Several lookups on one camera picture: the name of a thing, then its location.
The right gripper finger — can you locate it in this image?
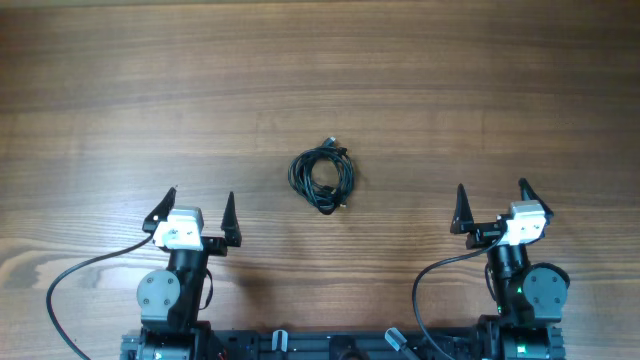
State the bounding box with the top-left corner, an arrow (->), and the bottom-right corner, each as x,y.
518,178 -> 554,219
450,183 -> 474,234

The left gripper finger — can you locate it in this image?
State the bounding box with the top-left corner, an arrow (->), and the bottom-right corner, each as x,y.
142,187 -> 177,234
221,192 -> 242,247

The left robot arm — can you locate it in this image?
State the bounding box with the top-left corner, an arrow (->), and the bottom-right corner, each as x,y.
119,187 -> 242,360

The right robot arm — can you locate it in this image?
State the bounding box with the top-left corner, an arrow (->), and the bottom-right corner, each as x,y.
450,178 -> 570,360

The right camera black cable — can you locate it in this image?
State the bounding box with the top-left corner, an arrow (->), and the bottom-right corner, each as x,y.
411,232 -> 507,360

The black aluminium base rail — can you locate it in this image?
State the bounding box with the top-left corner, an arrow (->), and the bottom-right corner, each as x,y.
119,326 -> 567,360

